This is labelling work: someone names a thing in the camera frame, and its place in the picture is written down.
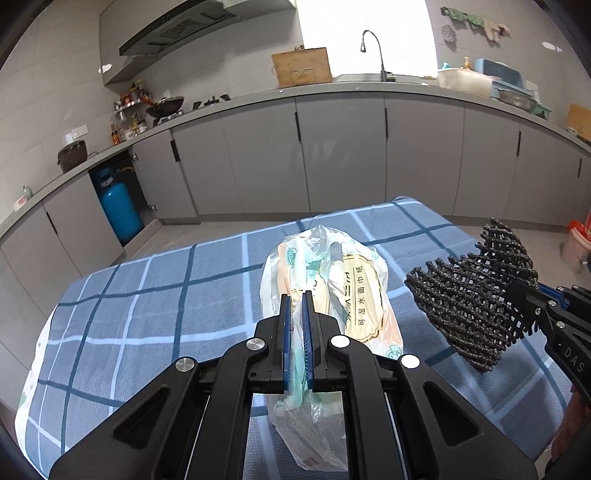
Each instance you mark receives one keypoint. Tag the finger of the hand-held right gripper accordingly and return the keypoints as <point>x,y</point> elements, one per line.
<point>531,304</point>
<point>568,293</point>

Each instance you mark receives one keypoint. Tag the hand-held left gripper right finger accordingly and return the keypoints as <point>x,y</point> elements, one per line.
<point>308,341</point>

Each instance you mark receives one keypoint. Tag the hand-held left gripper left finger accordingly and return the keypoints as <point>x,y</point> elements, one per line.
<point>287,341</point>

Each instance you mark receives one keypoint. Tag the black foam mesh net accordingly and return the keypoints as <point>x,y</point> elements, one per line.
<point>461,304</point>

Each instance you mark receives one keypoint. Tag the white printed plastic bag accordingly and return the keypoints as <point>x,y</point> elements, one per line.
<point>364,295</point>

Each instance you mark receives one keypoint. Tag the person's right hand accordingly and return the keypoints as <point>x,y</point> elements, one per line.
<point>572,420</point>

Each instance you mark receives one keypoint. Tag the white bucket with red bag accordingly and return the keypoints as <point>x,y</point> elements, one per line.
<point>577,244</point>

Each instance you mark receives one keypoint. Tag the blue checked tablecloth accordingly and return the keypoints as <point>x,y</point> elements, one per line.
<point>161,323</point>

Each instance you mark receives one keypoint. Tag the small wooden cutting board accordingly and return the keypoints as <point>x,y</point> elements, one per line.
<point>579,117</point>

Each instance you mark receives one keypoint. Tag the grey kitchen base cabinets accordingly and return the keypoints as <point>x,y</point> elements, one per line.
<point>346,152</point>

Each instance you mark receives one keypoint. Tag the metal bowl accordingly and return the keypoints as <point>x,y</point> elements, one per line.
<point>517,98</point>

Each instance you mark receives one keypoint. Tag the blue gas cylinder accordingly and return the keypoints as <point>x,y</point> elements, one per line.
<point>119,207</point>

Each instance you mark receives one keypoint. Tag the blue dish rack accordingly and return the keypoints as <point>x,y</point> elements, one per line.
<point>503,71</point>

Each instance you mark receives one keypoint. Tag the white plastic basin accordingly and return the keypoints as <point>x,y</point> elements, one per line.
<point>464,82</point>

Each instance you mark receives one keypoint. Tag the yellow soap bottle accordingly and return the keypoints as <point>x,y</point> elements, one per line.
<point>467,64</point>

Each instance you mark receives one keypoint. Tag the black gas stove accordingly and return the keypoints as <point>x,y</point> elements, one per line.
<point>203,104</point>

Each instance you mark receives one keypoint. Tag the black wok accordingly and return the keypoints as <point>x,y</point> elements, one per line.
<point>165,106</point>

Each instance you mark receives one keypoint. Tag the beige rubber gloves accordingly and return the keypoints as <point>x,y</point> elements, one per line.
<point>496,30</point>

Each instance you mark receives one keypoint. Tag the large wooden cutting board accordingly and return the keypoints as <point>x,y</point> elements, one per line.
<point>300,67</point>

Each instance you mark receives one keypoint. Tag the metal spice rack with bottles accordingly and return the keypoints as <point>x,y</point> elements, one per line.
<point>129,115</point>

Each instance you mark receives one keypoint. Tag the black gooseneck faucet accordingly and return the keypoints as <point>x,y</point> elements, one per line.
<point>383,64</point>

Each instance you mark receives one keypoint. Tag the grey hanging scrubber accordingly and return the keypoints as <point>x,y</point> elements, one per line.
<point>449,34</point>

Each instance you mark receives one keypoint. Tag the dark rice cooker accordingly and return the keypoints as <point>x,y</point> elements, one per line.
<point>71,157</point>

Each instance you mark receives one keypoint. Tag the green hanging cloth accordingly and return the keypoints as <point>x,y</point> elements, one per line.
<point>461,14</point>

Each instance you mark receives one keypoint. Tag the small pale green bottle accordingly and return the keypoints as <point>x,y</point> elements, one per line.
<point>27,192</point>

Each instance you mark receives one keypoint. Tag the pink white soap box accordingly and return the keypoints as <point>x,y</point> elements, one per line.
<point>21,203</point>

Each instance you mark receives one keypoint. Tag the bright kitchen window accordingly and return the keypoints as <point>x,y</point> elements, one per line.
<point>369,27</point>

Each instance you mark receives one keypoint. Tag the black range hood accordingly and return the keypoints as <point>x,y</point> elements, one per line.
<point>184,27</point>

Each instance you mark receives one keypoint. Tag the white wall socket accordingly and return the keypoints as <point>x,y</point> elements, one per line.
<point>76,134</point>

